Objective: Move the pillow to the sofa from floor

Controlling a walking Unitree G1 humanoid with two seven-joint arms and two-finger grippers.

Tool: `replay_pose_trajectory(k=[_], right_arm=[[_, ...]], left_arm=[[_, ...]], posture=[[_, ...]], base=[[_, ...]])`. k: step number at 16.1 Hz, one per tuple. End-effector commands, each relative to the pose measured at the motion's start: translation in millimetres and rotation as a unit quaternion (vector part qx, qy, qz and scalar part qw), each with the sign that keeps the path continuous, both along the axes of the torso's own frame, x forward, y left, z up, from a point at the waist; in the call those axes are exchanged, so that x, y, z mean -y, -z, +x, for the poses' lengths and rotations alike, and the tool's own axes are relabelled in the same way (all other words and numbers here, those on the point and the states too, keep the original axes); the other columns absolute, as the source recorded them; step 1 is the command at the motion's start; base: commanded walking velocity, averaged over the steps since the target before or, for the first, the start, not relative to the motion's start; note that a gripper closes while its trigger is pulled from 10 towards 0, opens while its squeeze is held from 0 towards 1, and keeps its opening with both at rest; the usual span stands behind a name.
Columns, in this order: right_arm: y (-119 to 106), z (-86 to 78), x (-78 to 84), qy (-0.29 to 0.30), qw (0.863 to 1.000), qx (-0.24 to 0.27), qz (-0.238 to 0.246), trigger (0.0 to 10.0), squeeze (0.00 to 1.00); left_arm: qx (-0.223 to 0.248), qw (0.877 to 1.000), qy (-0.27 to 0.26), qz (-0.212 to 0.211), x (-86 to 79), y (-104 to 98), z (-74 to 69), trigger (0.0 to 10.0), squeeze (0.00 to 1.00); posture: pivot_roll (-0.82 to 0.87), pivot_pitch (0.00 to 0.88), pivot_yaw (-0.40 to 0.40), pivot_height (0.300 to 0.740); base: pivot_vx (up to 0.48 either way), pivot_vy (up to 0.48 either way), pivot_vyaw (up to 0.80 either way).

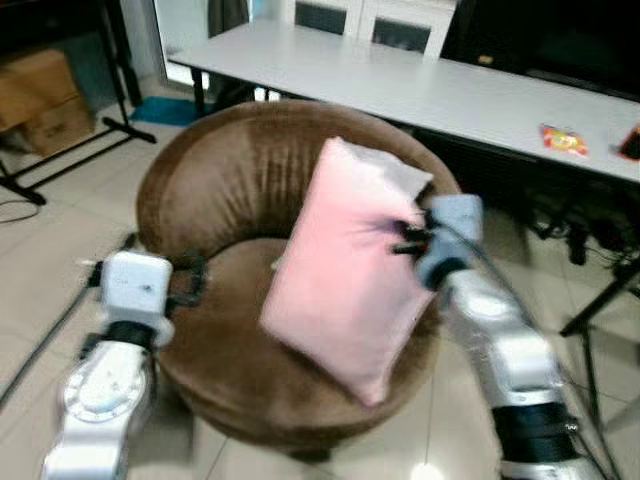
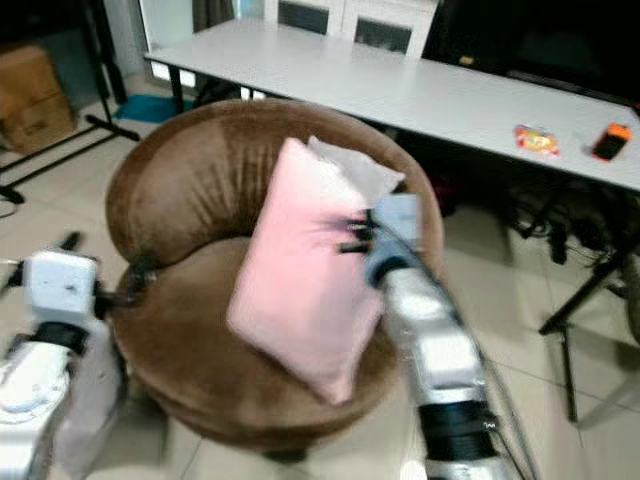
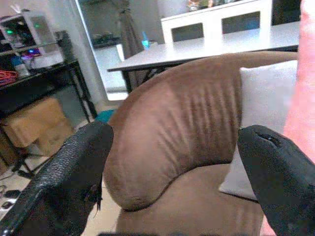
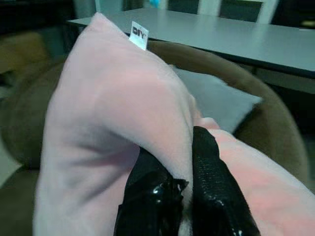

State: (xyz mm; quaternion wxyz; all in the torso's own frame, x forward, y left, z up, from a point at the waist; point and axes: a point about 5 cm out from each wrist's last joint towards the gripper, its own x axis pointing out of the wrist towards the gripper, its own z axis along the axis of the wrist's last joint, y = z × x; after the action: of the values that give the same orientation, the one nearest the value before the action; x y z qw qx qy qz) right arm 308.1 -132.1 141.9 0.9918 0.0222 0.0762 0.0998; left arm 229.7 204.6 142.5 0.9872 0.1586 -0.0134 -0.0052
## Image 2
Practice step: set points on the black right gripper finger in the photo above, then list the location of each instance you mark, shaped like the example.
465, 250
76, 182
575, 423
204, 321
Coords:
350, 246
355, 220

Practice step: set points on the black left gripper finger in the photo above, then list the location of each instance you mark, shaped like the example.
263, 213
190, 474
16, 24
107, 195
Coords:
145, 272
69, 241

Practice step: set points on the light grey pillow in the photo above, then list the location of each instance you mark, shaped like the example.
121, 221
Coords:
365, 170
90, 400

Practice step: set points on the pink pillow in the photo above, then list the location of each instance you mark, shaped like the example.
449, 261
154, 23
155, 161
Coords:
300, 280

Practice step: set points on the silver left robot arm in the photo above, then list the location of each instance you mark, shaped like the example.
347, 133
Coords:
35, 410

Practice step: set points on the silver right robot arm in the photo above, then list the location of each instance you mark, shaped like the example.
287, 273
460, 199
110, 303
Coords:
440, 360

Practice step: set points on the brown round velvet sofa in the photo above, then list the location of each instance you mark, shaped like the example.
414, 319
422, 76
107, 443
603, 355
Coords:
190, 180

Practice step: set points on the teal floor mat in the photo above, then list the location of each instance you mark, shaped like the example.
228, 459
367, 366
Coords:
150, 108

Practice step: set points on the small printed cardboard box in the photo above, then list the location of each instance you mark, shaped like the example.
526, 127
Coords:
45, 125

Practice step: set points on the long white table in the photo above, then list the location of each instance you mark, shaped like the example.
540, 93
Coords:
370, 85

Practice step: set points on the large plain cardboard box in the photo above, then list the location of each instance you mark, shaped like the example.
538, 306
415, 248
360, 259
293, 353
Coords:
28, 80

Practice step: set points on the red yellow snack packet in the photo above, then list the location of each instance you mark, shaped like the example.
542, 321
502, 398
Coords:
536, 140

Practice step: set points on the white glass-door cabinet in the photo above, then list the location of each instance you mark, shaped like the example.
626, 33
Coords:
335, 12

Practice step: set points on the black metal table leg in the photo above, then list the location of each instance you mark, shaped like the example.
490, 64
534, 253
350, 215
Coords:
575, 300

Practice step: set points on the black television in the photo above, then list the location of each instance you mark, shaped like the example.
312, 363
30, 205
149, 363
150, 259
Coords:
530, 40

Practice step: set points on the dark grey curtain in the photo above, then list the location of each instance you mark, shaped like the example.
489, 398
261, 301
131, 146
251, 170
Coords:
212, 12

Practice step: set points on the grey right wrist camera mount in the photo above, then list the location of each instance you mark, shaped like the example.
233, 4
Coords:
395, 235

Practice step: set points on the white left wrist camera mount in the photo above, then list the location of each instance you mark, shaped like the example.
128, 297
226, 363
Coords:
60, 285

